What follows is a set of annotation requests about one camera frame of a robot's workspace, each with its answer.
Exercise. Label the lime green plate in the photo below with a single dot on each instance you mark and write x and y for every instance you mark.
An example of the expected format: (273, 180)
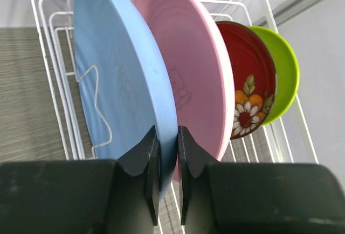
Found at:
(287, 70)

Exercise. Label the red floral plate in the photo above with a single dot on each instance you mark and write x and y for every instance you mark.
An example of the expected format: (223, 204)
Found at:
(254, 77)

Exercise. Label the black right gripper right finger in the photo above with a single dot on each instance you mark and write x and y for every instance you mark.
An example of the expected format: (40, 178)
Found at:
(227, 197)

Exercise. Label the light blue plate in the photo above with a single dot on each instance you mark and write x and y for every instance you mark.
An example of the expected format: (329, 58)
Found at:
(124, 85)

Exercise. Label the pink plate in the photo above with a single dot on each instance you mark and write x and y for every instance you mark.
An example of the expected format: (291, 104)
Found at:
(199, 69)

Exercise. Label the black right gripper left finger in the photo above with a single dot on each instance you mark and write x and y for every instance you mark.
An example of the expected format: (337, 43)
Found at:
(84, 196)

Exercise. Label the white wire dish rack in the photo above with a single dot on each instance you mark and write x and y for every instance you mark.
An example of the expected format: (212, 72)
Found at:
(53, 19)

